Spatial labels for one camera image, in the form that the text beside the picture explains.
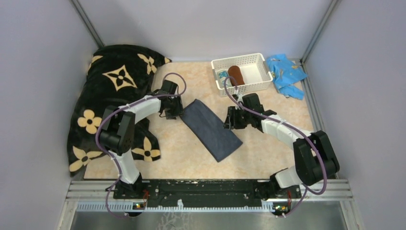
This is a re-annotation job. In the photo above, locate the light blue cloth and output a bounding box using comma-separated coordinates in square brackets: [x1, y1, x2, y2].
[266, 54, 307, 100]

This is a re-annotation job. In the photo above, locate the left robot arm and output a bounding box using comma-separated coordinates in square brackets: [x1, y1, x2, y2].
[95, 80, 183, 199]

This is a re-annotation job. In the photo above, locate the black blanket with tan flowers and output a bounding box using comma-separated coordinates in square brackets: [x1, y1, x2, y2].
[67, 45, 171, 177]

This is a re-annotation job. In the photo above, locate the white plastic basket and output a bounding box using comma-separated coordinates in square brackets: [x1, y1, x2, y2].
[211, 53, 273, 97]

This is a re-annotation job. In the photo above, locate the brown towel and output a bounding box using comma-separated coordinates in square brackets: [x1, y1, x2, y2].
[227, 66, 245, 86]

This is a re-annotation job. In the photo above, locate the grey blue towel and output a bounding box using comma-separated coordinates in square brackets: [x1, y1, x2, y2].
[181, 99, 243, 162]

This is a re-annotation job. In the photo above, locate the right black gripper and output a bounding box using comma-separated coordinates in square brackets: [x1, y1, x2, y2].
[222, 106, 252, 129]

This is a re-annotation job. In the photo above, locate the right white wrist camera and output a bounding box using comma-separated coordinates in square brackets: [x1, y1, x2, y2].
[233, 93, 244, 104]

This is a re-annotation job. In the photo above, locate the teal rabbit pattern towel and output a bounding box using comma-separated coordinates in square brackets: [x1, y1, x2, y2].
[217, 69, 231, 88]

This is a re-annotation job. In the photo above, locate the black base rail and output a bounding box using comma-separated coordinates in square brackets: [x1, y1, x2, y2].
[113, 179, 302, 208]

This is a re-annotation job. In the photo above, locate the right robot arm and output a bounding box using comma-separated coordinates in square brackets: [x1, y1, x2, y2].
[224, 93, 340, 197]

